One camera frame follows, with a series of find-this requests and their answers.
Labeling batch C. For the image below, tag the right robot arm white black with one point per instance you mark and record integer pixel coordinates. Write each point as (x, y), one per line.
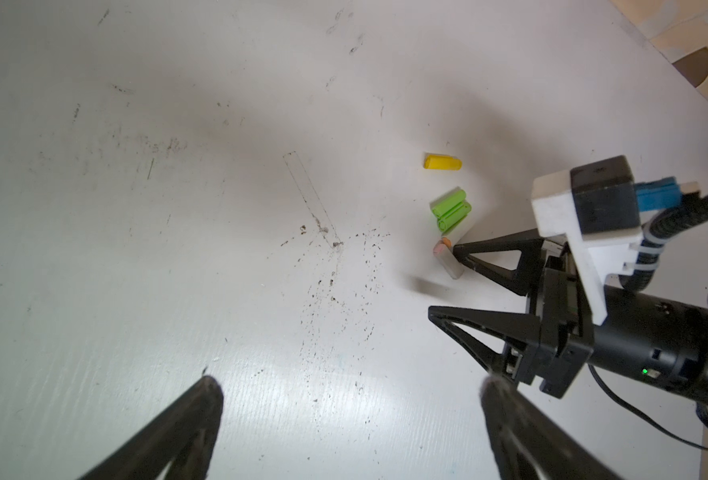
(660, 342)

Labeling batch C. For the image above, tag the green pen cap upper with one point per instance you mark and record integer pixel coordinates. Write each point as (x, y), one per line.
(449, 201)

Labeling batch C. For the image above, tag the green pen cap lower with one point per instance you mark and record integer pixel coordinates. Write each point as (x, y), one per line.
(453, 216)

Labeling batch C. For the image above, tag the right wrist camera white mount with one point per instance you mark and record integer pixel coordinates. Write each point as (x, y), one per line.
(597, 208)

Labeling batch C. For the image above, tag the green pen cap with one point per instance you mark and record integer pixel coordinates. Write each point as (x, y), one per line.
(453, 216)
(449, 201)

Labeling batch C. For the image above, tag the yellow pen cap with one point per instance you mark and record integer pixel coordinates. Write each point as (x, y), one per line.
(442, 162)

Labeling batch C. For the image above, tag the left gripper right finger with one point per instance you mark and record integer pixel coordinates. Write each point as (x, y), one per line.
(527, 444)

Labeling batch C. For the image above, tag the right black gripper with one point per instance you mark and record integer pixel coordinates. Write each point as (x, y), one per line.
(551, 343)

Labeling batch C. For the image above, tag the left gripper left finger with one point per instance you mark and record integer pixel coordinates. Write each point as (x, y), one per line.
(177, 444)

